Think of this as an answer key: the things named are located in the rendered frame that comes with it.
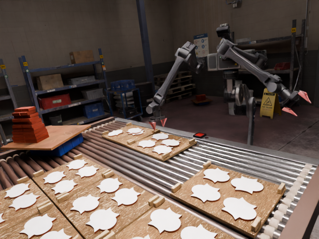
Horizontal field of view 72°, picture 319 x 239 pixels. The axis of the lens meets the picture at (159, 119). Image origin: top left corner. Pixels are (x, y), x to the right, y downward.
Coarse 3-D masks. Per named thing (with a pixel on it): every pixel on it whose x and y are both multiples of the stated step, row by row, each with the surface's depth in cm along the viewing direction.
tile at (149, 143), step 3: (141, 141) 172; (144, 141) 171; (147, 141) 170; (150, 141) 169; (153, 141) 169; (141, 144) 166; (144, 144) 166; (147, 144) 165; (150, 144) 164; (153, 144) 163; (144, 147) 161; (147, 147) 161; (150, 147) 161
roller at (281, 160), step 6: (114, 120) 248; (192, 138) 171; (204, 144) 162; (210, 144) 158; (216, 144) 156; (234, 150) 145; (240, 150) 143; (258, 156) 134; (264, 156) 132; (270, 156) 130; (282, 162) 124; (288, 162) 123; (294, 162) 121; (312, 168) 115
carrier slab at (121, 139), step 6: (126, 126) 218; (132, 126) 215; (138, 126) 213; (144, 132) 194; (150, 132) 192; (108, 138) 192; (114, 138) 188; (120, 138) 187; (126, 138) 185; (132, 138) 183; (138, 138) 181; (126, 144) 173
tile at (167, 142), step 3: (162, 141) 164; (165, 141) 164; (168, 141) 164; (171, 141) 163; (174, 141) 163; (177, 141) 163; (162, 144) 160; (165, 144) 158; (168, 144) 158; (171, 144) 157; (174, 144) 157; (177, 144) 157
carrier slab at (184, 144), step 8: (152, 136) 183; (168, 136) 178; (176, 136) 176; (136, 144) 170; (184, 144) 159; (192, 144) 159; (144, 152) 154; (152, 152) 153; (176, 152) 148; (160, 160) 142
